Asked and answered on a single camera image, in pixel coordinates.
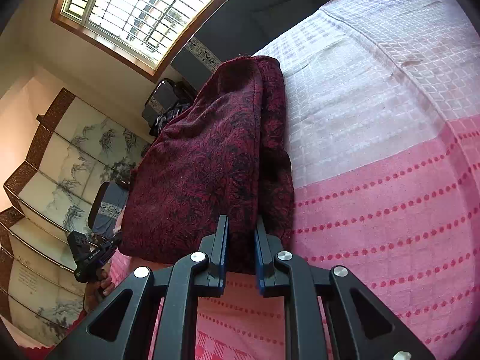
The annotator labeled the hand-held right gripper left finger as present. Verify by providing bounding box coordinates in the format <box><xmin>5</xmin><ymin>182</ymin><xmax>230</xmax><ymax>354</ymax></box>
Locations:
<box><xmin>49</xmin><ymin>215</ymin><xmax>230</xmax><ymax>360</ymax></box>

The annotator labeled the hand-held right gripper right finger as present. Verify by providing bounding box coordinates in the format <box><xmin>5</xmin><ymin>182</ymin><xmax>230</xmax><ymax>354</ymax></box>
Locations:
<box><xmin>254</xmin><ymin>217</ymin><xmax>436</xmax><ymax>360</ymax></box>

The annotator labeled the maroon patterned knit sweater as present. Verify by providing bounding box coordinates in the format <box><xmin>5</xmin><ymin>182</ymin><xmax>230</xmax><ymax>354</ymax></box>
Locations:
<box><xmin>118</xmin><ymin>55</ymin><xmax>295</xmax><ymax>274</ymax></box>

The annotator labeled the person's left forearm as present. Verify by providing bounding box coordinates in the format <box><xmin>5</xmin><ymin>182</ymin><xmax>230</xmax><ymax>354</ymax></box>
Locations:
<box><xmin>83</xmin><ymin>280</ymin><xmax>101</xmax><ymax>314</ymax></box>

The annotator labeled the pile of dark clothes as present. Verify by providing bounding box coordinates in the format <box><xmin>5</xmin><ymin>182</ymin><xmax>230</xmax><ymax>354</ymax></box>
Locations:
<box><xmin>150</xmin><ymin>101</ymin><xmax>190</xmax><ymax>136</ymax></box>

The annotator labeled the person's left hand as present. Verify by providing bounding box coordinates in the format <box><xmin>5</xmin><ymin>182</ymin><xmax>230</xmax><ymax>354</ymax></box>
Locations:
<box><xmin>95</xmin><ymin>262</ymin><xmax>115</xmax><ymax>300</ymax></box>

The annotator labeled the wooden chair with grey cushion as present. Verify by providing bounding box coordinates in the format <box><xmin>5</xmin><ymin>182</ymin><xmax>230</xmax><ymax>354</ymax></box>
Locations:
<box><xmin>87</xmin><ymin>182</ymin><xmax>130</xmax><ymax>239</ymax></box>

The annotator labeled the painted folding screen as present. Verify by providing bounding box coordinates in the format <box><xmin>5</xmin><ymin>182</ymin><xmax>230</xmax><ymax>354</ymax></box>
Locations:
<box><xmin>0</xmin><ymin>88</ymin><xmax>154</xmax><ymax>349</ymax></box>

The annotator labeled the pink checked bedspread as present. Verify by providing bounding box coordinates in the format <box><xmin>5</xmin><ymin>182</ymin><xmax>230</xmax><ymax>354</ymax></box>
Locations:
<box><xmin>110</xmin><ymin>0</ymin><xmax>480</xmax><ymax>360</ymax></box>

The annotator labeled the dark armchair with grey cushion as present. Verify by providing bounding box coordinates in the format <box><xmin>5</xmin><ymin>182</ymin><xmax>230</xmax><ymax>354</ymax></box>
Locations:
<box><xmin>142</xmin><ymin>78</ymin><xmax>197</xmax><ymax>137</ymax></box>

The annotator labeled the grey square pillow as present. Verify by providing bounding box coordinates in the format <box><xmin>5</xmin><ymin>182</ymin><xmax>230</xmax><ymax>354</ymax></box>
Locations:
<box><xmin>251</xmin><ymin>0</ymin><xmax>320</xmax><ymax>46</ymax></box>

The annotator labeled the grey padded headboard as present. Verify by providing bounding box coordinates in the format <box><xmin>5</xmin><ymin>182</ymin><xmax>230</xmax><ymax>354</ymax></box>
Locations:
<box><xmin>170</xmin><ymin>0</ymin><xmax>372</xmax><ymax>94</ymax></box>

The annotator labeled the wooden framed window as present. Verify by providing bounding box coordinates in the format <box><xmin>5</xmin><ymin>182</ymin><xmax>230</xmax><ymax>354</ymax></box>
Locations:
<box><xmin>50</xmin><ymin>0</ymin><xmax>271</xmax><ymax>83</ymax></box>

